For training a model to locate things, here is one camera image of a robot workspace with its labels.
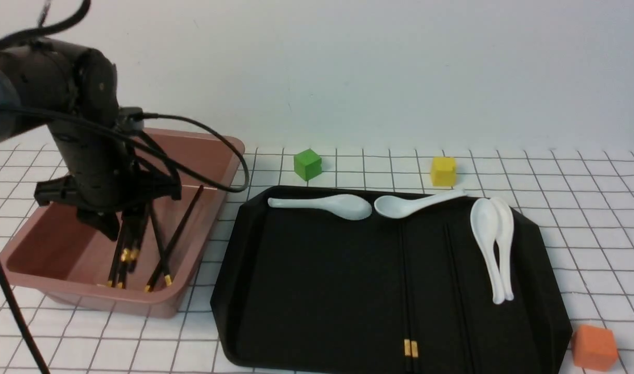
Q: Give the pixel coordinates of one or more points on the black chopstick in bin rightmost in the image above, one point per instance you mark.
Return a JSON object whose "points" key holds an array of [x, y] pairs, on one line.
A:
{"points": [[172, 243]]}

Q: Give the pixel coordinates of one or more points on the green cube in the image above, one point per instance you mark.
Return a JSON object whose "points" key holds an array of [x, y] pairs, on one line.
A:
{"points": [[307, 164]]}

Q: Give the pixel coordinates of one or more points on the black plastic tray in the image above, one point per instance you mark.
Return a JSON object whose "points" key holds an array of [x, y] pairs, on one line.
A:
{"points": [[306, 290]]}

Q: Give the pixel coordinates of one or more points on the pink plastic bin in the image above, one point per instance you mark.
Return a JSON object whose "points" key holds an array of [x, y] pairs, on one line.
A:
{"points": [[69, 262]]}

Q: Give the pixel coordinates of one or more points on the white spoon right front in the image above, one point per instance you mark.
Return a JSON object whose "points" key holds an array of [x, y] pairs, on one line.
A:
{"points": [[484, 222]]}

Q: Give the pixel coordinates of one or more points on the white spoon far left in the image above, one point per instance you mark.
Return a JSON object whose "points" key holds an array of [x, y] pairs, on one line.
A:
{"points": [[346, 206]]}

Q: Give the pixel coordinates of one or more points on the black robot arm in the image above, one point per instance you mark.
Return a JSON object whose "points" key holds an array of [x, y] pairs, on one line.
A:
{"points": [[72, 90]]}

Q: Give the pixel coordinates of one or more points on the white spoon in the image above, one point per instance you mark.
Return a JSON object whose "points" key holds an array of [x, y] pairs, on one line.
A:
{"points": [[504, 237], [394, 207], [346, 206], [484, 222]]}

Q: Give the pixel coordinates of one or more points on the white spoon right back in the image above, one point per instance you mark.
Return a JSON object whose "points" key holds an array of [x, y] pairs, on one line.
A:
{"points": [[504, 237]]}

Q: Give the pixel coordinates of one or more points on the orange cube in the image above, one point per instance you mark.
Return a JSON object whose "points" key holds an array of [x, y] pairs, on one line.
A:
{"points": [[594, 348]]}

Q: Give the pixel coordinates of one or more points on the black chopstick in bin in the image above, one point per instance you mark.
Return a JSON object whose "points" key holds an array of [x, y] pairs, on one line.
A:
{"points": [[115, 264], [163, 262], [172, 243], [122, 275]]}

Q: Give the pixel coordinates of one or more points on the black chopstick in bin leftmost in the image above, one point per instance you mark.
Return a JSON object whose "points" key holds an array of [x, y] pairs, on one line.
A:
{"points": [[115, 264]]}

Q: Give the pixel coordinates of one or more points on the white spoon centre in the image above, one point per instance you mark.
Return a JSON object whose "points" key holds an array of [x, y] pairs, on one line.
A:
{"points": [[394, 207]]}

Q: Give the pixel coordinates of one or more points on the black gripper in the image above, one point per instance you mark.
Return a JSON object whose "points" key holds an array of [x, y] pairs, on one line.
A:
{"points": [[105, 176]]}

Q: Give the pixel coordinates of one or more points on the yellow cube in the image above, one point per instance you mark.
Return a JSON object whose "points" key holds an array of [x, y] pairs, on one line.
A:
{"points": [[443, 172]]}

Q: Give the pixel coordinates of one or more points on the black gold-band chopstick tray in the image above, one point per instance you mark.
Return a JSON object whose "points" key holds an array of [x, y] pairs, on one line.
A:
{"points": [[124, 244], [136, 221], [414, 344], [407, 353]]}

